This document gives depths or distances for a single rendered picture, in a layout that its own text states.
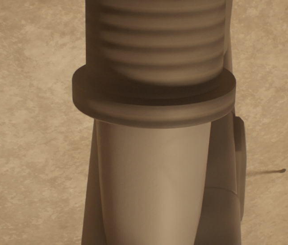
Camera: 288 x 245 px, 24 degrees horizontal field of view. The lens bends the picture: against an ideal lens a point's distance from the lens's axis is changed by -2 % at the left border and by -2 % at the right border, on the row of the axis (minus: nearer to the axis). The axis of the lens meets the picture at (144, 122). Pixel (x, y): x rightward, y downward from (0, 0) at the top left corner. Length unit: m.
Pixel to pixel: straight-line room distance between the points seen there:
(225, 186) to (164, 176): 0.04
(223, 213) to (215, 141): 0.03
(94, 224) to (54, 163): 2.28
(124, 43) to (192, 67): 0.02
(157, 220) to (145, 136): 0.02
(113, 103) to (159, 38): 0.02
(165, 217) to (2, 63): 1.90
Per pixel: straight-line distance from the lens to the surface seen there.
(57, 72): 2.13
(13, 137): 2.33
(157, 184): 0.17
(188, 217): 0.18
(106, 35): 0.16
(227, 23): 0.22
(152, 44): 0.15
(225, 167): 0.21
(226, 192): 0.20
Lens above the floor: 1.46
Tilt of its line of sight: 38 degrees down
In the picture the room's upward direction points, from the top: 162 degrees clockwise
